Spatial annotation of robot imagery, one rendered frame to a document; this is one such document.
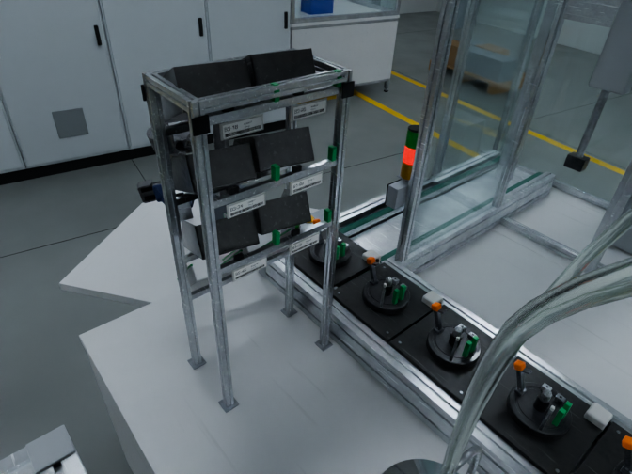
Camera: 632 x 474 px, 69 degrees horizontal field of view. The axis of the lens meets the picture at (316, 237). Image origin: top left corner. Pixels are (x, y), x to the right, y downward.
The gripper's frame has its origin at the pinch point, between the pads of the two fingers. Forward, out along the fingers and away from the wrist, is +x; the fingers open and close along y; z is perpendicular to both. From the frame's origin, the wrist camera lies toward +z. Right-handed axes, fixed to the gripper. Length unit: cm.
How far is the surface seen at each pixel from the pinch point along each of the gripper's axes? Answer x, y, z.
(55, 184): -220, -98, -191
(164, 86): 13.4, 3.3, 42.2
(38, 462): 70, -13, 50
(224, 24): -293, 64, -121
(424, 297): 33, 61, -29
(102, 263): -23, -32, -49
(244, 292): 6.2, 11.8, -44.9
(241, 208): 26.3, 11.6, 22.1
